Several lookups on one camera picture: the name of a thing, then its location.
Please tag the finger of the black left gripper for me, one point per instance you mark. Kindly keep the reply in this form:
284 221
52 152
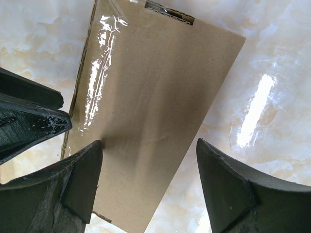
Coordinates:
24 124
19 87

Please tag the brown cardboard express box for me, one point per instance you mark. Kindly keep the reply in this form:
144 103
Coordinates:
147 78

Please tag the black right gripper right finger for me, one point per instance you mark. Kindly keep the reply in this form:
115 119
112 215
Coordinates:
241 199

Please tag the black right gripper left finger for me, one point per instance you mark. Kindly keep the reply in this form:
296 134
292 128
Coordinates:
56 199

